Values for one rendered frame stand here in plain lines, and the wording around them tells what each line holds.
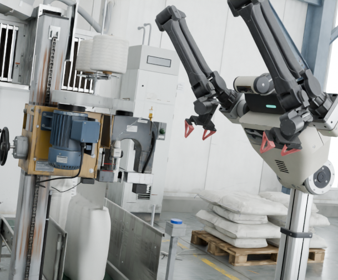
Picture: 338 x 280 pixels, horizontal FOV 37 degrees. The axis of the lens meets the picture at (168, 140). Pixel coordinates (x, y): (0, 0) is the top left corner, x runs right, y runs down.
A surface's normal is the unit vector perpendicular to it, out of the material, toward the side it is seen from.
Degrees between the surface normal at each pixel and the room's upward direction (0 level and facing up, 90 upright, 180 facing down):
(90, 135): 90
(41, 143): 90
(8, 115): 90
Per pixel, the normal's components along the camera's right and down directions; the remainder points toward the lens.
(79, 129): -0.62, -0.04
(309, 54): -0.88, -0.09
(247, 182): 0.45, 0.11
